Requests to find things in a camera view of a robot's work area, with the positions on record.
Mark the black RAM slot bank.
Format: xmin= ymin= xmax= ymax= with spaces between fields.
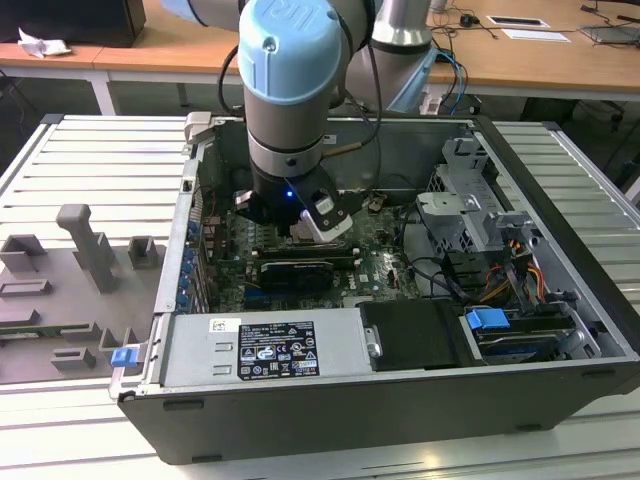
xmin=254 ymin=243 xmax=361 ymax=264

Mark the CPU socket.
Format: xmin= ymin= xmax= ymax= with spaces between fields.
xmin=283 ymin=222 xmax=351 ymax=251

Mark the blue expansion slot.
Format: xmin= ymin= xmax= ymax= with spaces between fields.
xmin=243 ymin=287 xmax=301 ymax=309

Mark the black graphics card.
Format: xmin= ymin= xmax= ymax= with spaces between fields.
xmin=258 ymin=258 xmax=335 ymax=293

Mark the green motherboard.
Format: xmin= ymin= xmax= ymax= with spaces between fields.
xmin=199 ymin=192 xmax=432 ymax=311

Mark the black label sticker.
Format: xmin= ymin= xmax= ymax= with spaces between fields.
xmin=238 ymin=321 xmax=317 ymax=379

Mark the silver power supply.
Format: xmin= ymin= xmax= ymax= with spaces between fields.
xmin=160 ymin=307 xmax=377 ymax=389

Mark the silver metal drive cage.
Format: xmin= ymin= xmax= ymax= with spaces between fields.
xmin=414 ymin=135 xmax=544 ymax=254

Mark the black plastic shroud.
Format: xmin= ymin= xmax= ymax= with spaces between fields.
xmin=358 ymin=298 xmax=481 ymax=372

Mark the wooden desk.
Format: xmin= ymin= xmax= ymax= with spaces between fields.
xmin=0 ymin=0 xmax=640 ymax=94

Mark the blue case latch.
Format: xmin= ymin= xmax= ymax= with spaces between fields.
xmin=111 ymin=348 xmax=140 ymax=371

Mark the grey parts rack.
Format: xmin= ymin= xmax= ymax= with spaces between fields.
xmin=0 ymin=203 xmax=169 ymax=386

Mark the black open PC case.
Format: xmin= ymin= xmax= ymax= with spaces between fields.
xmin=108 ymin=110 xmax=640 ymax=466

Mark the hard disk in blue carrier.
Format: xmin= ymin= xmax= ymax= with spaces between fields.
xmin=462 ymin=308 xmax=576 ymax=364

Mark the black box on desk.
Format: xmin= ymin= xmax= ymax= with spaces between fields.
xmin=0 ymin=0 xmax=147 ymax=49

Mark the crumpled white paper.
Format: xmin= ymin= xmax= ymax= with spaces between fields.
xmin=17 ymin=27 xmax=72 ymax=59

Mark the white paper sheet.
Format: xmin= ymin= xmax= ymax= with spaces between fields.
xmin=501 ymin=28 xmax=577 ymax=44

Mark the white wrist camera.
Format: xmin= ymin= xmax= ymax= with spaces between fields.
xmin=298 ymin=189 xmax=355 ymax=245

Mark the blue cable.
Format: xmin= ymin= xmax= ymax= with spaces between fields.
xmin=439 ymin=49 xmax=469 ymax=114

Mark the yellow orange wire bundle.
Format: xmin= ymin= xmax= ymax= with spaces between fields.
xmin=478 ymin=239 xmax=546 ymax=304

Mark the grey desk cable port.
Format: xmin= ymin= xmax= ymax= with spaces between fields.
xmin=487 ymin=14 xmax=550 ymax=28

